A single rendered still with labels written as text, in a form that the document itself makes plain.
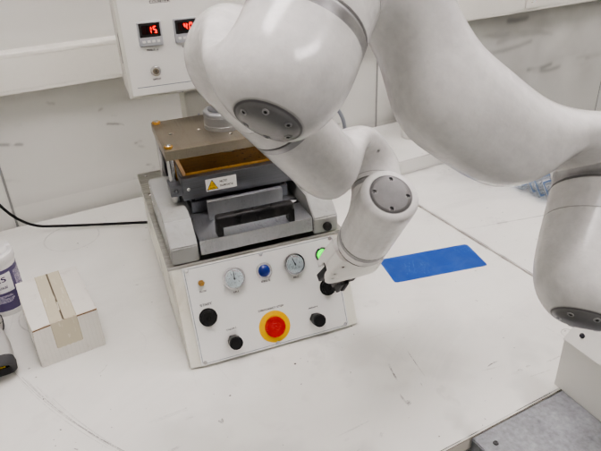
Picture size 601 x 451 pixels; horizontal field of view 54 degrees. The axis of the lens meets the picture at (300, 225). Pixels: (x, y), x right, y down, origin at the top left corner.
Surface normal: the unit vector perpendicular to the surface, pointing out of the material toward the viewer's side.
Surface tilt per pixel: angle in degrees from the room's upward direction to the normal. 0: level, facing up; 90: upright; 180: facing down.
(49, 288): 1
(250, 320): 65
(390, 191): 35
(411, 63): 80
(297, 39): 53
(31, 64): 90
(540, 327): 0
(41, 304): 2
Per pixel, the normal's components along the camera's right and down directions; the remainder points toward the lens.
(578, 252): -0.58, -0.36
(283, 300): 0.30, 0.04
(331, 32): 0.51, -0.08
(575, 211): -0.70, -0.44
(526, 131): 0.40, 0.22
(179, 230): 0.20, -0.37
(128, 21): 0.35, 0.44
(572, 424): -0.04, -0.87
